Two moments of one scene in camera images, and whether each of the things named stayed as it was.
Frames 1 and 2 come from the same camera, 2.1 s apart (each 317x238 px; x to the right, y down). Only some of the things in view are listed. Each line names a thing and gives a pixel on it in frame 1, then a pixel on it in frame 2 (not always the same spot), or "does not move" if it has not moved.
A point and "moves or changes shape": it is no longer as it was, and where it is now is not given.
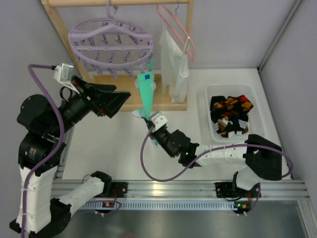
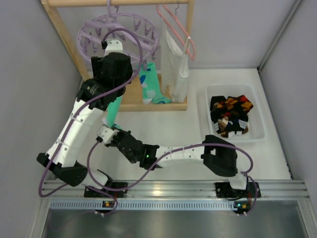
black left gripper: x=93 y=99 to x=96 y=65
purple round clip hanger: x=112 y=44 moves or changes shape
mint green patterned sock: x=144 y=83 to x=112 y=113
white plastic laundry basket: x=255 y=123 does not move
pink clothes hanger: x=188 y=36 does not move
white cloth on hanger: x=175 y=68 does not move
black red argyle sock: x=233 y=106 does not move
